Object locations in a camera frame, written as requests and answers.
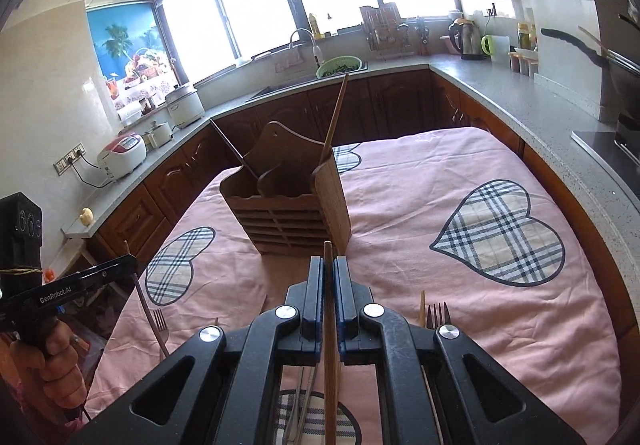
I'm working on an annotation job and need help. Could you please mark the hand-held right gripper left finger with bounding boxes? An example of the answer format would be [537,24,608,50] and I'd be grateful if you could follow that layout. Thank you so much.
[70,255,326,445]

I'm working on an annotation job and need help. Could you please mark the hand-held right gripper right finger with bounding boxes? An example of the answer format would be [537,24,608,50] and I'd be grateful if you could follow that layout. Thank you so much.
[333,256,586,445]

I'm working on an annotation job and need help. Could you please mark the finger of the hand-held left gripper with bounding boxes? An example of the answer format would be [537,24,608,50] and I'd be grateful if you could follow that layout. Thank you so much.
[45,255,139,299]

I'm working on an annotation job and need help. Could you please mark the metal fork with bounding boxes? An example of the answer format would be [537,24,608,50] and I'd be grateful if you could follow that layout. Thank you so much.
[150,307,171,360]
[426,301,452,330]

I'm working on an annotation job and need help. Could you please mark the wooden utensil holder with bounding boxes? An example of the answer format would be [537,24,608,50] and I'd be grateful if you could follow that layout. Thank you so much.
[219,121,353,257]

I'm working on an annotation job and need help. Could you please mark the person's left hand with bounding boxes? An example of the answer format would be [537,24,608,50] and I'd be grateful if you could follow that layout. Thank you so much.
[10,320,92,421]

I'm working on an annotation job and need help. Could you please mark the pink heart-print tablecloth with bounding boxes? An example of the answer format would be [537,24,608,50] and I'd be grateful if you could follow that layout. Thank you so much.
[85,126,623,445]

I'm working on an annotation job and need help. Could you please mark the white and red rice cooker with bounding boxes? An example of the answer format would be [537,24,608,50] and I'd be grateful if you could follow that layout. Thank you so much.
[96,132,148,182]

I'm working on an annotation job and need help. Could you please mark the small white pot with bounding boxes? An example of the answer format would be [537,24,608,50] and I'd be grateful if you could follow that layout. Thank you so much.
[142,121,175,148]

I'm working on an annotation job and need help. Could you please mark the black chopstick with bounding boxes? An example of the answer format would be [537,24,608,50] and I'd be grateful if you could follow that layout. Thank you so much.
[209,118,261,181]

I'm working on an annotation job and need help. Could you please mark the large white cooker pot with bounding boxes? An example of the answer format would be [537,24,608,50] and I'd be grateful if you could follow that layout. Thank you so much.
[164,84,205,128]

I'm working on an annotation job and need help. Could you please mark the wooden lower cabinets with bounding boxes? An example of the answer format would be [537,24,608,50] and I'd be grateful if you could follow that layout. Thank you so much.
[95,62,526,266]

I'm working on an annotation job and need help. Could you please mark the green colander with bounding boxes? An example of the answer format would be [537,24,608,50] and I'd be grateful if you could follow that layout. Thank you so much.
[316,56,362,78]

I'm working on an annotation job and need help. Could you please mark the chrome kitchen faucet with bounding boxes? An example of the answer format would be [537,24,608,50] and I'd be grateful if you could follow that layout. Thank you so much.
[289,28,323,71]

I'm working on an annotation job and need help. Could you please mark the dish rack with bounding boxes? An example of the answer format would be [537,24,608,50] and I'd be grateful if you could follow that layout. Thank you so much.
[359,4,412,60]

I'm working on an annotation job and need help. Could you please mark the knife holder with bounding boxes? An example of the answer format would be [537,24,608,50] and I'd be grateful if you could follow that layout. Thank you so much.
[414,16,431,57]

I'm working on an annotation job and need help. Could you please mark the electric kettle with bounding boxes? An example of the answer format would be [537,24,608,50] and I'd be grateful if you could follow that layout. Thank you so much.
[447,18,491,62]

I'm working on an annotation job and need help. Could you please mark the row of spice jars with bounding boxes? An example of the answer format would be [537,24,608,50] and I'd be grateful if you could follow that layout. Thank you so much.
[507,50,540,76]

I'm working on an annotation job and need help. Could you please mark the gas stove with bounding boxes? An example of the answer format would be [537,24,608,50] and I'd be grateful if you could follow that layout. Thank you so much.
[572,112,640,161]

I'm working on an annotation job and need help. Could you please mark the seasoning bottles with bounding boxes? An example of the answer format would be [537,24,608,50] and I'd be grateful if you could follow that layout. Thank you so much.
[517,21,538,51]

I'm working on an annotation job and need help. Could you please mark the black power cable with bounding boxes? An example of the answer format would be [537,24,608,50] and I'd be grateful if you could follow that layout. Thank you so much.
[67,159,117,189]

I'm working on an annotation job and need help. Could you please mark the wall socket strip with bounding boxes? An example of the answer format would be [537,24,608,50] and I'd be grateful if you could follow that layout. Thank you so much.
[54,141,86,175]

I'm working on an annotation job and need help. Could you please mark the palm tree wall poster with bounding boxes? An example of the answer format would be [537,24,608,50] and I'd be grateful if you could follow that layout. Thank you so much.
[86,0,183,113]

